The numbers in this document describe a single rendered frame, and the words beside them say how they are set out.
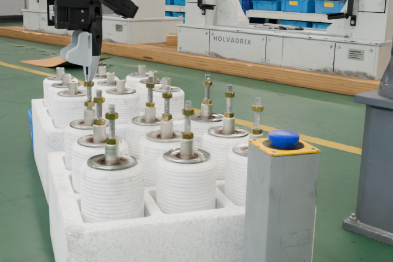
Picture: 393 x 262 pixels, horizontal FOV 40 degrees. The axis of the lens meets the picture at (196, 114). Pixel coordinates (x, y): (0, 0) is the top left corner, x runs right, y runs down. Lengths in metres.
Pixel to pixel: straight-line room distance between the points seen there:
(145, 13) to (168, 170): 3.41
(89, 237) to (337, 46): 2.30
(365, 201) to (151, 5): 3.21
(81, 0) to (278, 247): 0.54
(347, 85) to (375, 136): 1.66
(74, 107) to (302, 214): 0.74
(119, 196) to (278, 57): 2.42
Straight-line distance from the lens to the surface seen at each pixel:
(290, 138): 0.70
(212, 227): 0.83
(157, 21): 4.27
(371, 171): 1.21
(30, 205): 1.36
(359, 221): 1.26
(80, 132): 1.02
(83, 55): 1.01
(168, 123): 0.95
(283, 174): 0.69
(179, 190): 0.83
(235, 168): 0.88
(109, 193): 0.80
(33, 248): 1.16
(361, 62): 2.87
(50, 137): 1.30
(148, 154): 0.94
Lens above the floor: 0.51
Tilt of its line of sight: 13 degrees down
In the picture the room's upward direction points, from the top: 1 degrees clockwise
